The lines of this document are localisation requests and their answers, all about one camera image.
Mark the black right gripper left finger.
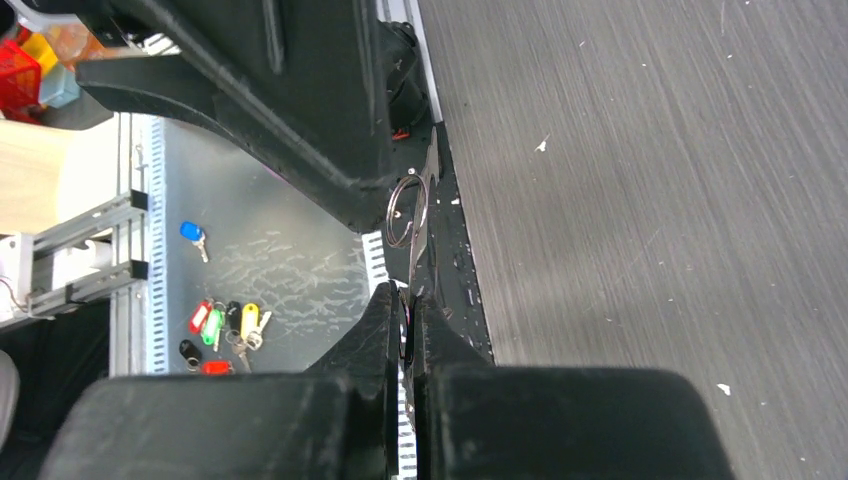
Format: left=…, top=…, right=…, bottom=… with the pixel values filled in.
left=40, top=282, right=402, bottom=479

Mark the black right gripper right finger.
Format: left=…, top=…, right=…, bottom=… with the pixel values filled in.
left=405, top=295, right=734, bottom=479

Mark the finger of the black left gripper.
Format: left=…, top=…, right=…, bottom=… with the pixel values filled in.
left=76, top=1, right=429, bottom=233

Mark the metal keyring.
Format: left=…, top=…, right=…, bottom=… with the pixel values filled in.
left=385, top=173, right=429, bottom=249

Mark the yellow key tag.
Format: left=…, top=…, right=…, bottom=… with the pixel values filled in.
left=239, top=303, right=260, bottom=340

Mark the red key tag lower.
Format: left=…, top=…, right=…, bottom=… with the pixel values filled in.
left=200, top=360, right=235, bottom=376

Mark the red key tag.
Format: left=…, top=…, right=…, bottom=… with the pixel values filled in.
left=188, top=300, right=213, bottom=334
left=200, top=360, right=235, bottom=376

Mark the black key tag upper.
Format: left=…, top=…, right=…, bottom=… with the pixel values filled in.
left=225, top=301, right=242, bottom=335

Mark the black key tag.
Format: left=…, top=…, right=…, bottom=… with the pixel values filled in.
left=225, top=301, right=242, bottom=335
left=178, top=339, right=203, bottom=372

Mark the light green key tag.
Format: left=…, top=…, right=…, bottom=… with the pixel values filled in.
left=200, top=308, right=225, bottom=352

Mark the black key tag lower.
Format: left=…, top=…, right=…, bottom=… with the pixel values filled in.
left=178, top=339, right=203, bottom=372

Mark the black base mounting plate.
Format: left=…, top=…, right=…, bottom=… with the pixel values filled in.
left=383, top=122, right=494, bottom=364

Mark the blue key on floor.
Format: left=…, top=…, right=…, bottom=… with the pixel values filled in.
left=179, top=221, right=209, bottom=263

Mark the perforated cable duct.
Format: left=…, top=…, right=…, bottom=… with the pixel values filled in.
left=144, top=117, right=169, bottom=375

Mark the aluminium frame bracket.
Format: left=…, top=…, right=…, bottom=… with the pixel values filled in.
left=1, top=190, right=148, bottom=329

